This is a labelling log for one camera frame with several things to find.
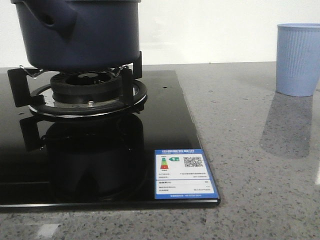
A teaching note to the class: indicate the blue energy label sticker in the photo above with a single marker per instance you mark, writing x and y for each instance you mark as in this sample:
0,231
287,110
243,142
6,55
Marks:
183,174

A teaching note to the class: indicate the dark blue cooking pot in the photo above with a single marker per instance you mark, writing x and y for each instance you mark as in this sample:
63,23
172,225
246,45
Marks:
79,35

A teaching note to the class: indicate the light blue ribbed cup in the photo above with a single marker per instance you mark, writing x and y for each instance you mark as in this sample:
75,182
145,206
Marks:
297,58

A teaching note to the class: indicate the black pot support grate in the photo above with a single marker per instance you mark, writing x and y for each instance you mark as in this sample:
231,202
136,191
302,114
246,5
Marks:
40,101

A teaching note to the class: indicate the black glass gas stove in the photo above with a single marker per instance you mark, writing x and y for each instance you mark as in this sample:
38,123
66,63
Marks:
105,162

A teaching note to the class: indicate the black burner head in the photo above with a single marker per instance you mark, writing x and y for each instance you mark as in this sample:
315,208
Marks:
82,88

